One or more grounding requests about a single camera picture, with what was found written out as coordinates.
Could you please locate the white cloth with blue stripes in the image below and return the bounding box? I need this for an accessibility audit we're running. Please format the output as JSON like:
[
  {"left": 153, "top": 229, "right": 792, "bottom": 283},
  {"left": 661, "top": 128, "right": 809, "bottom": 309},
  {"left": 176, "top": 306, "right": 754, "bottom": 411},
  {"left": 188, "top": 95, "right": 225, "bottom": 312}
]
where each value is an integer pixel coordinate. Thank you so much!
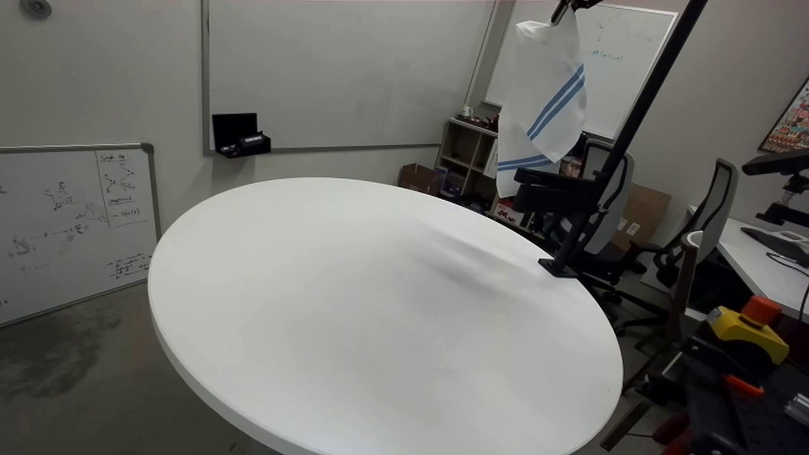
[{"left": 490, "top": 7, "right": 590, "bottom": 199}]

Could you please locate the black pole stand with clamp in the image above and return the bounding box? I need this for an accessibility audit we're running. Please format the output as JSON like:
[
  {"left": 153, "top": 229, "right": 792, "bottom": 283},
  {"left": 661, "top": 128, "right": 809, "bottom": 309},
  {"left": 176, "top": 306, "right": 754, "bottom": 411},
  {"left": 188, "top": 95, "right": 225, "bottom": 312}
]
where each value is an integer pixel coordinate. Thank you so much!
[{"left": 511, "top": 0, "right": 711, "bottom": 280}]

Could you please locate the whiteboard with green writing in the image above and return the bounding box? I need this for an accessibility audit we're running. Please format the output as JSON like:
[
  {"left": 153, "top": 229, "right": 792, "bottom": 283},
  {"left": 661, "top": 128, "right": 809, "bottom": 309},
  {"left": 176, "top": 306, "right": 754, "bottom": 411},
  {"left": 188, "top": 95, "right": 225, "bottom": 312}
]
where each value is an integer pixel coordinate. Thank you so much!
[{"left": 484, "top": 0, "right": 680, "bottom": 141}]

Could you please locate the flat cardboard box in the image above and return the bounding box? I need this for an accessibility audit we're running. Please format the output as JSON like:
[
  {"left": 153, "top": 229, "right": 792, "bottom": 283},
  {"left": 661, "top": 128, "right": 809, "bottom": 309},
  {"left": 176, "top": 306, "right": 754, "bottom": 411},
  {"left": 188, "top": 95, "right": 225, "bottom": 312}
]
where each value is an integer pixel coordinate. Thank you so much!
[{"left": 609, "top": 181, "right": 676, "bottom": 254}]

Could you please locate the small brown box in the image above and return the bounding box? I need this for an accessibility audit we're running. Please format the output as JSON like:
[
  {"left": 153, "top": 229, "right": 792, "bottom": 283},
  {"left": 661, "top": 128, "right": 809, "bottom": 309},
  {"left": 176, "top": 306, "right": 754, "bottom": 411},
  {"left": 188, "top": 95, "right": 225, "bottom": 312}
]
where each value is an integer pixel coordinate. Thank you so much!
[{"left": 397, "top": 161, "right": 445, "bottom": 195}]

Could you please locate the colourful poster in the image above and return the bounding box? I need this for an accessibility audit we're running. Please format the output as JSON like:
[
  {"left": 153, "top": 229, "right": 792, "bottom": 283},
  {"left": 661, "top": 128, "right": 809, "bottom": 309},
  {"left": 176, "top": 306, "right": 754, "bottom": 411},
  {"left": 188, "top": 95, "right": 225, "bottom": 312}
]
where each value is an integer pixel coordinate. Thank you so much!
[{"left": 757, "top": 75, "right": 809, "bottom": 156}]

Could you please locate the black mesh office chair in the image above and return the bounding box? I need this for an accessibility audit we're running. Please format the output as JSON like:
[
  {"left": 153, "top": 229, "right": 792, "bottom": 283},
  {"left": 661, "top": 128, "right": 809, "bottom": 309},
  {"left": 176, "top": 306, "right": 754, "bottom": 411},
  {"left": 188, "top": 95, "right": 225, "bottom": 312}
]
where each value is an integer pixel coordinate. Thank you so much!
[{"left": 579, "top": 135, "right": 670, "bottom": 291}]

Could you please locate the white desk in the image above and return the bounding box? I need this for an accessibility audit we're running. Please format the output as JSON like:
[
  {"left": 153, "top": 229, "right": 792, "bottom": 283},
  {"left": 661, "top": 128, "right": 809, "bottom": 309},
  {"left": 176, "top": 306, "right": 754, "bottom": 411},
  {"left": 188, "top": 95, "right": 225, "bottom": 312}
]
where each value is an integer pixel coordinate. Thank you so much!
[{"left": 691, "top": 218, "right": 809, "bottom": 317}]

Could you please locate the black marker holder box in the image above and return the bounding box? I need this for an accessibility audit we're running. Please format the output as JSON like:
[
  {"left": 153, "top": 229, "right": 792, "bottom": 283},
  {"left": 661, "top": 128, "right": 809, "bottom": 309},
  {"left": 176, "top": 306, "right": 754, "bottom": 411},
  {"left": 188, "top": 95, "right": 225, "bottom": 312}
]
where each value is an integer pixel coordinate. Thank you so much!
[{"left": 210, "top": 110, "right": 273, "bottom": 159}]

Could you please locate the yellow emergency stop red button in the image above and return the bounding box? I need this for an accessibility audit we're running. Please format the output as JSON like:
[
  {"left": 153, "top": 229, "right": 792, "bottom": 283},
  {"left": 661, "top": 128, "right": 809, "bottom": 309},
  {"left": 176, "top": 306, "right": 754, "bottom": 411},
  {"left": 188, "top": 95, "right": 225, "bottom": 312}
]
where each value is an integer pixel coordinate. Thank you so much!
[{"left": 706, "top": 292, "right": 792, "bottom": 365}]

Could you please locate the whiteboard with black sketches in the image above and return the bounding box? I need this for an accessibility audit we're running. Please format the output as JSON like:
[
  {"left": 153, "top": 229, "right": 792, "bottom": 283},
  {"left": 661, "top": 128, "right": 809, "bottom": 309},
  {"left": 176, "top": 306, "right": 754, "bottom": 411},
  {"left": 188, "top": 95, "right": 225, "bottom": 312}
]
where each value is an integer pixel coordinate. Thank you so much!
[{"left": 0, "top": 139, "right": 163, "bottom": 325}]

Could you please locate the grey frame office chair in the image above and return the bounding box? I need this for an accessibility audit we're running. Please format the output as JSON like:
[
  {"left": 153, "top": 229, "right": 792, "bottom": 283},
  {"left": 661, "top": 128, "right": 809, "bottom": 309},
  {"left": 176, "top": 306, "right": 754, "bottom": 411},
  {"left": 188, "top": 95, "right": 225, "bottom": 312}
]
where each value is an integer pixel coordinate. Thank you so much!
[{"left": 656, "top": 156, "right": 743, "bottom": 291}]

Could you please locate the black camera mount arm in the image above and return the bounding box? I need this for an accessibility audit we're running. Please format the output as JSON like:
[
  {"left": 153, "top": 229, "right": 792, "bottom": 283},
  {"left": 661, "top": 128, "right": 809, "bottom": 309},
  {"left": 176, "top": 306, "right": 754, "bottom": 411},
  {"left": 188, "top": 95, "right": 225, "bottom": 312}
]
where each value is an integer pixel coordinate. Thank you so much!
[{"left": 742, "top": 148, "right": 809, "bottom": 229}]

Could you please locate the orange handled bar clamp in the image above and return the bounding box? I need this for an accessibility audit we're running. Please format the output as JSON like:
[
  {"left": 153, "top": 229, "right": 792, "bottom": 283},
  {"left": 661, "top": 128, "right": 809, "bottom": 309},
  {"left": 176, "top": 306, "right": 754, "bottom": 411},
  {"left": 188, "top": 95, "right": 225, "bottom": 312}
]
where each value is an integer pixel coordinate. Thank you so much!
[{"left": 723, "top": 371, "right": 767, "bottom": 401}]

